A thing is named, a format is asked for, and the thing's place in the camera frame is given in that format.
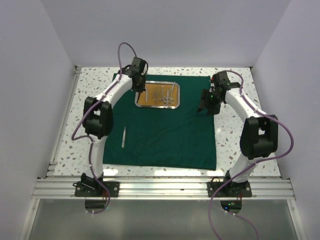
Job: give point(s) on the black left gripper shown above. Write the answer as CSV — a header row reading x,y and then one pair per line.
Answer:
x,y
141,88

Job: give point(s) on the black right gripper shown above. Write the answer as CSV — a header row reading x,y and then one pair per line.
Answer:
x,y
204,103

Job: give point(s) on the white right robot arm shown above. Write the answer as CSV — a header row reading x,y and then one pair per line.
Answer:
x,y
259,136

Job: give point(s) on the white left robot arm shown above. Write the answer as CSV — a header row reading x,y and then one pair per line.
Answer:
x,y
98,123

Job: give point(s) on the steel surgical scissors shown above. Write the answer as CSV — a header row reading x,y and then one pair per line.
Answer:
x,y
163,97

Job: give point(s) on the steel forceps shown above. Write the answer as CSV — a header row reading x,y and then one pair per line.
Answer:
x,y
157,93

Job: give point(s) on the yellow tray liner mat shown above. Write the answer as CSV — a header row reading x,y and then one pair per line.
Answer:
x,y
152,90

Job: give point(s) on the steel instrument tray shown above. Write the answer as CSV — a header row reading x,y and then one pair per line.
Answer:
x,y
160,107

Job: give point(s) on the steel hemostat clamp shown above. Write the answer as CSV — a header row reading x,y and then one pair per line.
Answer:
x,y
169,100

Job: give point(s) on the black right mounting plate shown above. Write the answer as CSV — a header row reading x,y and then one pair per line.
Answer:
x,y
231,190

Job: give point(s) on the black mounting plate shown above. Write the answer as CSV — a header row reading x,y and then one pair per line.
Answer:
x,y
82,190
231,190

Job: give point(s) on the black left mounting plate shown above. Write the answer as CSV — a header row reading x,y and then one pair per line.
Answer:
x,y
82,190

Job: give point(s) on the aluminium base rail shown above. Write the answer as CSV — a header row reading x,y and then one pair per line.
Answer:
x,y
163,188

